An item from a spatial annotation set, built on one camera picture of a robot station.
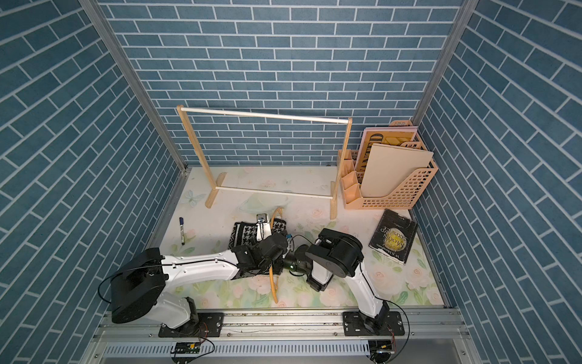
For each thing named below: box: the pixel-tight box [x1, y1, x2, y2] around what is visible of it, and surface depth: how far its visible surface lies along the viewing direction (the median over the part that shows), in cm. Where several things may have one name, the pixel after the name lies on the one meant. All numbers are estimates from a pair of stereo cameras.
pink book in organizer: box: [355, 125, 419, 173], surface depth 98 cm
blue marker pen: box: [178, 216, 185, 246], surface depth 98 cm
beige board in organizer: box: [360, 143, 435, 198], surface depth 94 cm
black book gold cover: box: [368, 208, 419, 265], surface depth 96 cm
